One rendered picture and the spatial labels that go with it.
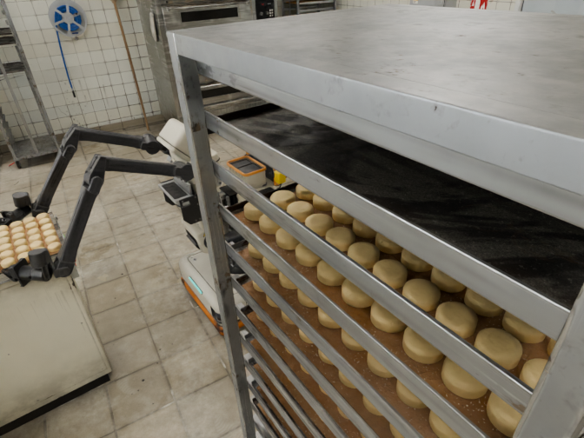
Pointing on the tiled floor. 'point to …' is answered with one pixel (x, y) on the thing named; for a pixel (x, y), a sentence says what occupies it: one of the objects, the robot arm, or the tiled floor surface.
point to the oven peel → (130, 62)
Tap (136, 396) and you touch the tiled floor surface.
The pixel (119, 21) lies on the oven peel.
